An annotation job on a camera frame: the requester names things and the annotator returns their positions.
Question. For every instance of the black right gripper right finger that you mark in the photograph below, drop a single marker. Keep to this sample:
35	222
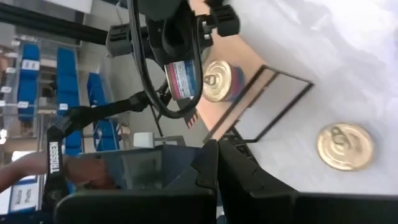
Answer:
280	208

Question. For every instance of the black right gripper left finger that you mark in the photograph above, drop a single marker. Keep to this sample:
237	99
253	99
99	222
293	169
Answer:
140	208

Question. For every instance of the gold salmon can blue label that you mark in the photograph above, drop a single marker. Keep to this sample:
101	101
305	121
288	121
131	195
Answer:
182	79
219	81
345	146

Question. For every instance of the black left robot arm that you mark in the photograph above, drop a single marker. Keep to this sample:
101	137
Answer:
54	161

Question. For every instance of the person's forearm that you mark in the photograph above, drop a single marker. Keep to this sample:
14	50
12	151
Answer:
18	169

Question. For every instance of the wooden shelf board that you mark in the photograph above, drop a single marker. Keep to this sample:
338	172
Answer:
230	49

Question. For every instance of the grey plastic crate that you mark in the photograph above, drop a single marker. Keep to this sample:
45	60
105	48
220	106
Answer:
140	168

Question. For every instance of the person's hand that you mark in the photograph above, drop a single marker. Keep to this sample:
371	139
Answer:
90	172

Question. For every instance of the small white box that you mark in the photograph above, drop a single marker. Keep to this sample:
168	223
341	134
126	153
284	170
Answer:
143	140

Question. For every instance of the blue storage bin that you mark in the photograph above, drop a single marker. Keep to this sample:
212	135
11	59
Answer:
107	135
28	81
66	77
96	88

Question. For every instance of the black mat with orange stripes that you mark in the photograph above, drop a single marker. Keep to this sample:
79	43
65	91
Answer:
191	119

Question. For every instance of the white sign blue text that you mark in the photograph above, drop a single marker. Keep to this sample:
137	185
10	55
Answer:
25	197

